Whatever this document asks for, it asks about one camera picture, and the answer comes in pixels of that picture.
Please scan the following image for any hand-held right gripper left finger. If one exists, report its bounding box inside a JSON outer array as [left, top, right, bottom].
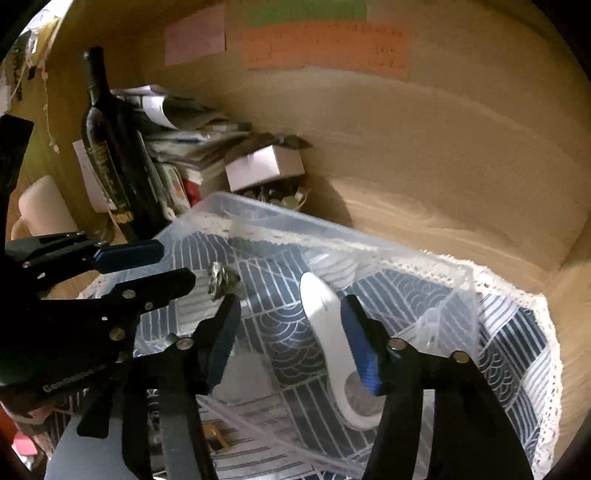
[[122, 294, 243, 480]]

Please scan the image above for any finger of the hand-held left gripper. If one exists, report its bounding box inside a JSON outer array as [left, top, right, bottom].
[[4, 231, 165, 283], [39, 267, 198, 344]]

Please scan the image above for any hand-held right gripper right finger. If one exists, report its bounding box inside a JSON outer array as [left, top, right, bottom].
[[341, 294, 533, 480]]

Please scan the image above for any white plastic scoop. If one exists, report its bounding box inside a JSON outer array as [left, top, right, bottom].
[[299, 271, 386, 431]]

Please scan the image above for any silver foil piece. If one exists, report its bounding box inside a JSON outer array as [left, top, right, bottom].
[[209, 261, 241, 302]]

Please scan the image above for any clear plastic container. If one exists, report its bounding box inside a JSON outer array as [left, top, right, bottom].
[[134, 191, 482, 480]]

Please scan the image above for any white paper label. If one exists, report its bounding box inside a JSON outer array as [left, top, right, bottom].
[[72, 140, 112, 214]]

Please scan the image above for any cream cup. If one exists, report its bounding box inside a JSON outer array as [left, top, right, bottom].
[[11, 175, 78, 241]]

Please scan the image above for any dark wine bottle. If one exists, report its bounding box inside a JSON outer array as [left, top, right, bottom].
[[81, 46, 168, 241]]

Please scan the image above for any stack of papers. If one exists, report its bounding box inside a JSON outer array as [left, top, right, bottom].
[[111, 84, 254, 219]]

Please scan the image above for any blue patterned lace-edged cloth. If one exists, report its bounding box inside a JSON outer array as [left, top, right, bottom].
[[46, 216, 565, 480]]

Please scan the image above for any pile of metal caps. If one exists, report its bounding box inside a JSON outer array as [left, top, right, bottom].
[[239, 181, 309, 212]]

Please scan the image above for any small white box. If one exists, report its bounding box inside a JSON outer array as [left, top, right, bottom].
[[225, 144, 306, 193]]

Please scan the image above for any pink paper note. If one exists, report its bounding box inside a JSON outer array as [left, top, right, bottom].
[[164, 4, 227, 66]]

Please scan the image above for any orange paper note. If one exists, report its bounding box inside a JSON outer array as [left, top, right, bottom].
[[240, 23, 411, 82]]

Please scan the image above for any green paper note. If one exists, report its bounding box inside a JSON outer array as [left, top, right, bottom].
[[245, 0, 368, 27]]

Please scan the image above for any beaded string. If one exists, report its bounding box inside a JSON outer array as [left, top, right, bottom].
[[9, 14, 63, 156]]

